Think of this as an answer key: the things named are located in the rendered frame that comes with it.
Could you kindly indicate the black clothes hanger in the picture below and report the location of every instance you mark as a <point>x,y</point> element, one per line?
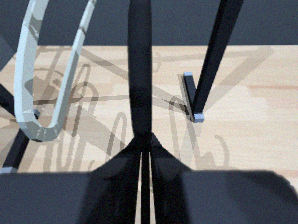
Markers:
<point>139,50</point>

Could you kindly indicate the black metal rack frame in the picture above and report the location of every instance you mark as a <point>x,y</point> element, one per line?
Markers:
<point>226,17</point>

